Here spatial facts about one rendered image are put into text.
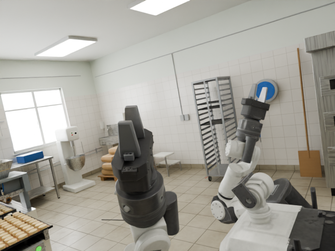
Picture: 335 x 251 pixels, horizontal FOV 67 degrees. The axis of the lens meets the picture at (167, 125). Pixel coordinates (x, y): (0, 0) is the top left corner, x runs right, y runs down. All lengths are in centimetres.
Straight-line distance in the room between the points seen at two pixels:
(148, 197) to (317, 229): 44
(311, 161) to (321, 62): 167
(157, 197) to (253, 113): 63
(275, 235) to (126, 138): 46
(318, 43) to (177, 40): 298
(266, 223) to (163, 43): 525
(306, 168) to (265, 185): 392
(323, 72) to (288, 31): 135
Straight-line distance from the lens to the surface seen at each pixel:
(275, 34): 480
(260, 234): 71
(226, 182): 107
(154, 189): 46
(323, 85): 362
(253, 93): 101
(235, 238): 70
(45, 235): 196
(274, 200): 89
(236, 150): 99
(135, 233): 52
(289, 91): 473
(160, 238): 51
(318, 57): 365
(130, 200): 45
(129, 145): 39
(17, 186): 269
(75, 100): 697
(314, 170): 463
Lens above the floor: 160
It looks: 6 degrees down
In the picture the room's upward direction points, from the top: 10 degrees counter-clockwise
